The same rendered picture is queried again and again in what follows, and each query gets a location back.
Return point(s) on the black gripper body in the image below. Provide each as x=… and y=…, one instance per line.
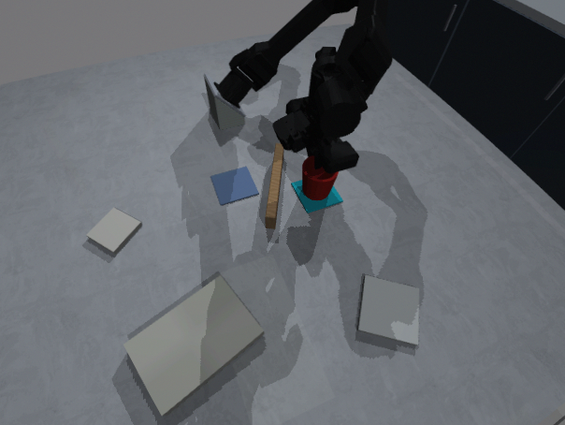
x=334, y=155

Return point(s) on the grey flat square panel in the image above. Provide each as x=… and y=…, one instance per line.
x=389, y=310

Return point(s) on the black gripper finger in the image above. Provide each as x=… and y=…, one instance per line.
x=313, y=144
x=315, y=152

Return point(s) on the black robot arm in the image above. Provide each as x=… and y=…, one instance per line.
x=341, y=81

